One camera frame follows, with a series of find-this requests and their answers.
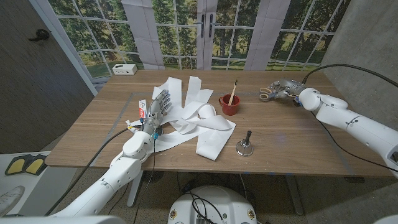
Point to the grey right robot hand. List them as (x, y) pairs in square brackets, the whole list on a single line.
[(289, 88)]

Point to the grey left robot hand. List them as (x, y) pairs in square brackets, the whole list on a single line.
[(157, 109)]

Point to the grey yellow scissors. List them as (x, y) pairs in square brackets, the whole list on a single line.
[(261, 92)]

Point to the white receipt paper strip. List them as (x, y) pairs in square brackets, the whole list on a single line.
[(214, 140)]

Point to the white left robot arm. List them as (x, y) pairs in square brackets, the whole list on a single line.
[(124, 168)]

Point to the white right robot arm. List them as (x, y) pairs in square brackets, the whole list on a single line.
[(357, 124)]

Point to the bamboo toothbrush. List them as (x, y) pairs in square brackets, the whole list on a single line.
[(233, 91)]

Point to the red cup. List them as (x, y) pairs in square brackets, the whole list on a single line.
[(230, 109)]

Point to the white red toothpaste tube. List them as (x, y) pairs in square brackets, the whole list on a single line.
[(142, 107)]

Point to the white power strip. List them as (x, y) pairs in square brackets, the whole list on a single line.
[(124, 69)]

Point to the printed forest window backdrop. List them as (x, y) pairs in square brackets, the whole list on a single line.
[(233, 37)]

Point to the white table leg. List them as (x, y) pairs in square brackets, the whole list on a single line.
[(294, 196), (135, 189)]

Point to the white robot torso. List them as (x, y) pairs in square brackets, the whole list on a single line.
[(217, 202)]

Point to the white sneaker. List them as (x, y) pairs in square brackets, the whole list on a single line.
[(9, 199)]

